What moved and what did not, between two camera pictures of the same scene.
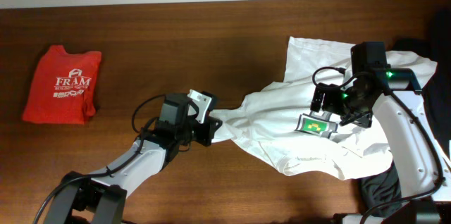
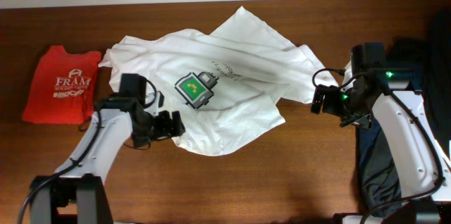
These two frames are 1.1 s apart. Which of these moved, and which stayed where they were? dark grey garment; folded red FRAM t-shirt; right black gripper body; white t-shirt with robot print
Moved: white t-shirt with robot print
Stayed: folded red FRAM t-shirt; right black gripper body; dark grey garment
